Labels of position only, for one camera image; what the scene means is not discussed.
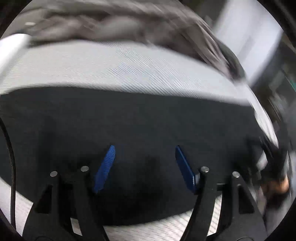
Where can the white pillow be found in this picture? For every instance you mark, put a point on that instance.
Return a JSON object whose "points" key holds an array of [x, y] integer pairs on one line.
{"points": [[10, 46]]}

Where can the white mattress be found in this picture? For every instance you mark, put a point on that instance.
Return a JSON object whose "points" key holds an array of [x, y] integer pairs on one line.
{"points": [[132, 68]]}

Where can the black pants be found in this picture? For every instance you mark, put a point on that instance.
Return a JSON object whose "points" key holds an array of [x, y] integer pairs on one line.
{"points": [[61, 128]]}

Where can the grey crumpled duvet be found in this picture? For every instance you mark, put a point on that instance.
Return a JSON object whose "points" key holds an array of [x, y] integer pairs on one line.
{"points": [[169, 24]]}

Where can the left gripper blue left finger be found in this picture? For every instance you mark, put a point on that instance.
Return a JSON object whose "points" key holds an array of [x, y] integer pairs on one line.
{"points": [[64, 209]]}

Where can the person's right hand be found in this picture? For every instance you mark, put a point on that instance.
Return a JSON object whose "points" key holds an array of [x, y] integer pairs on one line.
{"points": [[279, 186]]}

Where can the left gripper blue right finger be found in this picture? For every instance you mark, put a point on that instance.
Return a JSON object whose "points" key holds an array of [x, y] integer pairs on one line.
{"points": [[239, 219]]}

